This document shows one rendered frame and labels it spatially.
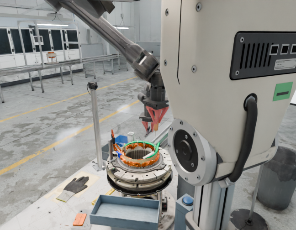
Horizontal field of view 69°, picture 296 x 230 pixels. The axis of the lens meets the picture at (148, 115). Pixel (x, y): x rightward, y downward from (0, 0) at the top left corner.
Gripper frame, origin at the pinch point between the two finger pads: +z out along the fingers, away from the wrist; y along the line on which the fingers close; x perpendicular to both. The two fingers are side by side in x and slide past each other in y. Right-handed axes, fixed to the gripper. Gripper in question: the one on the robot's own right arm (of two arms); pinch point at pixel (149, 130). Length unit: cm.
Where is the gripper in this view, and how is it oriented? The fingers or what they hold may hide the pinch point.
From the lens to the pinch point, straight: 120.1
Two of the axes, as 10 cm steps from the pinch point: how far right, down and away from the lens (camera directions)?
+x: -2.6, 3.8, -8.9
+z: 0.1, 9.2, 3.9
